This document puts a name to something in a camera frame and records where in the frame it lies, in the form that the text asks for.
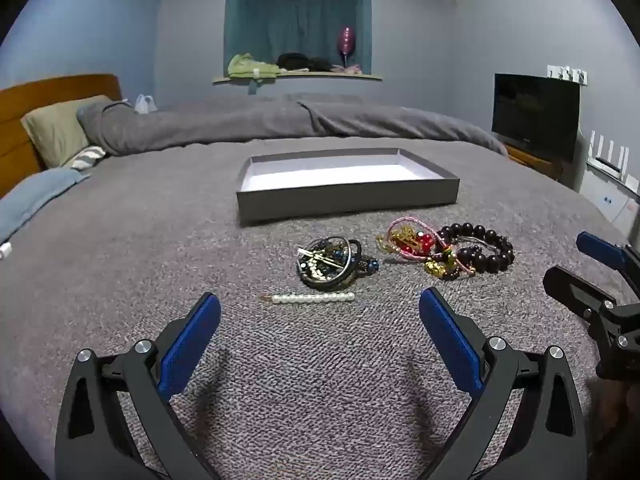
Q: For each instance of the white pearl hair clip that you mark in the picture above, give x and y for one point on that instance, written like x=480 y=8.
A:
x=310 y=298

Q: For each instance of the pink ribbon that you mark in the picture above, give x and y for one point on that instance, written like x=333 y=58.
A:
x=350 y=69

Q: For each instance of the grey bed cover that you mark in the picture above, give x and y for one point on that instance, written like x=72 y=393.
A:
x=150 y=260

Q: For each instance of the black cloth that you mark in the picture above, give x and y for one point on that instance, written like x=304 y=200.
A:
x=300 y=61

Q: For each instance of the teal curtain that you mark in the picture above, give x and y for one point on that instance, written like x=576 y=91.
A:
x=300 y=15

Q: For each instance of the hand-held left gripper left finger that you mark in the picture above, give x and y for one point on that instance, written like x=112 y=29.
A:
x=192 y=340

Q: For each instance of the white wall hooks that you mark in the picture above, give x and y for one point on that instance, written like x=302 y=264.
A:
x=567 y=74

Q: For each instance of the window sill shelf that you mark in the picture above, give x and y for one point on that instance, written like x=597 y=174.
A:
x=320 y=76

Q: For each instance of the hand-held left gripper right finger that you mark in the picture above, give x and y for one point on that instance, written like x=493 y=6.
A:
x=447 y=335

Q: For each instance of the striped pillow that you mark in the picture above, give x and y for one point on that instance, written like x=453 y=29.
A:
x=87 y=156

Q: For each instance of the grey duvet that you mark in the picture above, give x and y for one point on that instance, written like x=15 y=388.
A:
x=250 y=120

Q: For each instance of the wooden television stand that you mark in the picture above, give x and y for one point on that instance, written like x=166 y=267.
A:
x=535 y=162

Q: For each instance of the white cardboard box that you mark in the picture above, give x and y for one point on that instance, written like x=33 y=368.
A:
x=607 y=195

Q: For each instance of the blue blanket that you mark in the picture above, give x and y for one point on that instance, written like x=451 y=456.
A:
x=30 y=195

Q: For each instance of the wooden headboard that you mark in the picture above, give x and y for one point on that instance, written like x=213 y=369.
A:
x=30 y=100

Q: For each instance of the green cloth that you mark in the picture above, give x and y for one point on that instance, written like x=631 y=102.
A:
x=247 y=66

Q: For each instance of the white charger plug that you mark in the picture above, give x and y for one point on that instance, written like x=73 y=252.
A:
x=5 y=251

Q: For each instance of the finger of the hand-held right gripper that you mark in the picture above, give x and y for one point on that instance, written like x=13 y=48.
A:
x=600 y=249
x=575 y=290

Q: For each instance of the white plastic bag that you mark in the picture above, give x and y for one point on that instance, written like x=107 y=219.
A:
x=145 y=105

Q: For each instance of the grey shallow box tray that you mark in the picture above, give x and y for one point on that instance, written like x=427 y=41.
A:
x=350 y=205

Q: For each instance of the black television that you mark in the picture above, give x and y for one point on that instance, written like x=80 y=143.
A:
x=535 y=115

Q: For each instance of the olive pillow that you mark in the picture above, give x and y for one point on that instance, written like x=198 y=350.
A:
x=55 y=130

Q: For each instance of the white router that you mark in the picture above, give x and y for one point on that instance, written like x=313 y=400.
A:
x=607 y=162

